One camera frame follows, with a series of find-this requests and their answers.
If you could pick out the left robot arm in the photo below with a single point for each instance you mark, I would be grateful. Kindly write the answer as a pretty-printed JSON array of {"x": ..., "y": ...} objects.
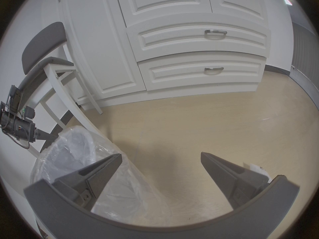
[{"x": 13, "y": 98}]

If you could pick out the white chair with grey seat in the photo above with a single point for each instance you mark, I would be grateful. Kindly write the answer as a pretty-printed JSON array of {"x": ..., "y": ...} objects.
[{"x": 42, "y": 43}]

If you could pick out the white trash bin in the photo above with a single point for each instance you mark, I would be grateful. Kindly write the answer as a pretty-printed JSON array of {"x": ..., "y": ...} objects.
[{"x": 83, "y": 139}]

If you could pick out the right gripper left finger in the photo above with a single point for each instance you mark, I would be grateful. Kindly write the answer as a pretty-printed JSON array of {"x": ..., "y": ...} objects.
[{"x": 99, "y": 175}]

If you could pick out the crumpled white paper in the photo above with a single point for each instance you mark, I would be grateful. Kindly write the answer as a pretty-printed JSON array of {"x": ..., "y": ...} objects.
[{"x": 256, "y": 170}]

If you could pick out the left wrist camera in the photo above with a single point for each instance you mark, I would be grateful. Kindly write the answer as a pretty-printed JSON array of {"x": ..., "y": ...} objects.
[{"x": 29, "y": 112}]

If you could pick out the white wardrobe with drawers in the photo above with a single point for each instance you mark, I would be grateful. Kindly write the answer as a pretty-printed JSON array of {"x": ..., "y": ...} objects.
[{"x": 189, "y": 58}]

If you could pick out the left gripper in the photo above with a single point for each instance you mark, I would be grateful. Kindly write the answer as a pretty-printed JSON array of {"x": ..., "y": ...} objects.
[{"x": 18, "y": 128}]

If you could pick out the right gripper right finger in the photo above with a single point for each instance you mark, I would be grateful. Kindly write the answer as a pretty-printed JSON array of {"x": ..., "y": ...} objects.
[{"x": 224, "y": 175}]

